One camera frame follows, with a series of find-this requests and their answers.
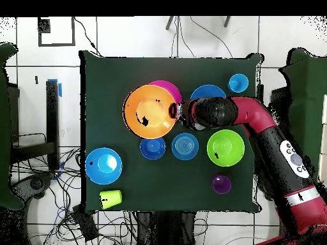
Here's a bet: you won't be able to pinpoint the orange bowl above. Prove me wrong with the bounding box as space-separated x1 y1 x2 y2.
123 84 179 140

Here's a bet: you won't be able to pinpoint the pink bowl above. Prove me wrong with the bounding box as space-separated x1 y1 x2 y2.
148 80 183 104

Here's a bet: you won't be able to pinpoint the yellow-green cup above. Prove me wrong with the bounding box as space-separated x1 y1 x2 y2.
98 189 123 210

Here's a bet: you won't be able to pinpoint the small light blue bowl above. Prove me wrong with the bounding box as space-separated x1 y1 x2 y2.
171 132 199 161

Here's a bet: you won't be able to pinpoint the small dark blue bowl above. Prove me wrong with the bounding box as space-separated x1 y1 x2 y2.
139 137 167 161

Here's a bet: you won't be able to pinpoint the large blue bowl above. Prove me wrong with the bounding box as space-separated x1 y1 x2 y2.
84 147 123 185
190 84 227 100

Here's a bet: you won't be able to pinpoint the dark green tablecloth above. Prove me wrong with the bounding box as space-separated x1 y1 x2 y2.
79 49 265 214

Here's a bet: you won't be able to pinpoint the lime green bowl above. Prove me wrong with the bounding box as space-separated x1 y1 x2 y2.
206 129 245 167

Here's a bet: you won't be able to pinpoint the light blue cup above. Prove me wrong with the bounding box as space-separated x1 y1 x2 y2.
227 73 250 94

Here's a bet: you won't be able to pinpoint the purple cup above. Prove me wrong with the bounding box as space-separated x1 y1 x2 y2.
211 174 232 195

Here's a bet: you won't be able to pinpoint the green cloth covered table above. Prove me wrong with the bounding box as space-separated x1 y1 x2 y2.
0 41 25 211
277 47 327 184

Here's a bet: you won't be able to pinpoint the black power strip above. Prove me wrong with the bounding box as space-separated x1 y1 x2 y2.
72 204 100 242

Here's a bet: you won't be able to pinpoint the grey chair base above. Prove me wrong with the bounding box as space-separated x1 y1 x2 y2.
11 173 54 202

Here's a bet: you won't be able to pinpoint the camera tripod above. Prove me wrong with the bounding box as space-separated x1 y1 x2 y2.
165 16 232 31

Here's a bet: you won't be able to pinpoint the black floor cable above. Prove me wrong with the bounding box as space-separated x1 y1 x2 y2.
189 16 234 59
73 17 102 57

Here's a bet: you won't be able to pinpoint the tangled floor cables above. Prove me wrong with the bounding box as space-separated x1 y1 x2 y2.
12 147 139 245

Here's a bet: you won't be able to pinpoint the black square floor frame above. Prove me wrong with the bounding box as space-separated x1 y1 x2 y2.
37 16 77 47

